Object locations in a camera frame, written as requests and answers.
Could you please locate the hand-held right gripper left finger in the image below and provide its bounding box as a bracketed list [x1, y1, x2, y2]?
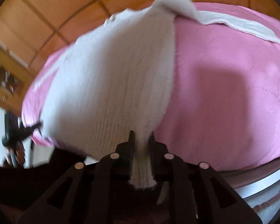
[18, 131, 134, 224]

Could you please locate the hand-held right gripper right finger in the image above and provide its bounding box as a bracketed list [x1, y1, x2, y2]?
[149, 136, 263, 224]

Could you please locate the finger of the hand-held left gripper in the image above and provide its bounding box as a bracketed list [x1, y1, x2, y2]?
[23, 122, 43, 136]

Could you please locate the white knit sweater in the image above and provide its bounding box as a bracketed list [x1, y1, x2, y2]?
[41, 0, 280, 190]

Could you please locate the person's left hand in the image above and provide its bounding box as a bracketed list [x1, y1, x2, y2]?
[4, 143, 27, 168]

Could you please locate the wooden shelf with small items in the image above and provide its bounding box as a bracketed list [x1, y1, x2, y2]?
[0, 57, 22, 95]

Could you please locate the pink bed sheet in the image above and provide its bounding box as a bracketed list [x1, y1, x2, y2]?
[21, 2, 280, 172]

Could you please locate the wooden wardrobe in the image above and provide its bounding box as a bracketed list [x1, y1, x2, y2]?
[0, 0, 280, 112]

